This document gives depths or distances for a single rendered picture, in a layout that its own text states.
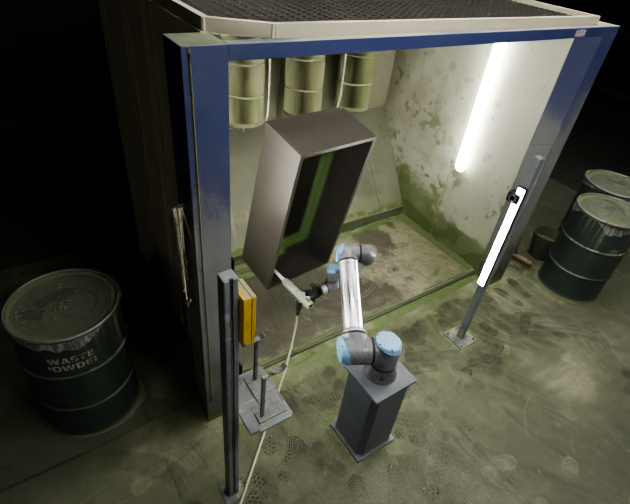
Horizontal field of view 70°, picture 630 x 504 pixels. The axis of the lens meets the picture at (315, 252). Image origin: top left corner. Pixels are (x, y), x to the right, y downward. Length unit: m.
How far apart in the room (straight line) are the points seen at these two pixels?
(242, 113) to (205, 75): 1.94
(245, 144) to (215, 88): 2.40
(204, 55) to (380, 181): 3.45
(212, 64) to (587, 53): 2.77
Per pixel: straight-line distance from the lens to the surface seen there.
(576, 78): 3.89
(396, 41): 2.28
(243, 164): 4.16
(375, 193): 4.91
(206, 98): 1.82
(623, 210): 4.86
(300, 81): 3.93
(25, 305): 2.88
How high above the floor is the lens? 2.71
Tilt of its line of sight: 37 degrees down
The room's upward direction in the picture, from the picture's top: 7 degrees clockwise
